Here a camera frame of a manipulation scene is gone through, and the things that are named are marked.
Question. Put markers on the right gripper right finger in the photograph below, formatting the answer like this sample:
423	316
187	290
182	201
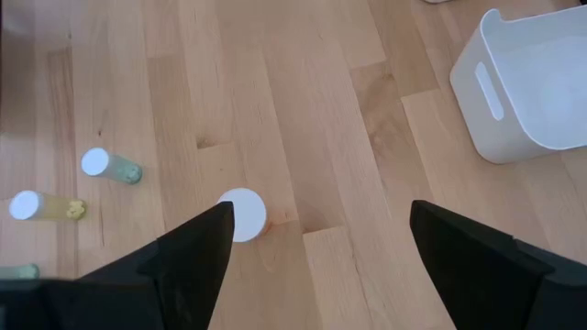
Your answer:
481	284

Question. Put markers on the white plastic bin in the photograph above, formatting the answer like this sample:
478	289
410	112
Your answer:
527	91

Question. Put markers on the large orange pill bottle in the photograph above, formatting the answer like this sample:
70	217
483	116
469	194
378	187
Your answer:
251	213

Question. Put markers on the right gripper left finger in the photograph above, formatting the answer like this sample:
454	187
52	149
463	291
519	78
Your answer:
183	275

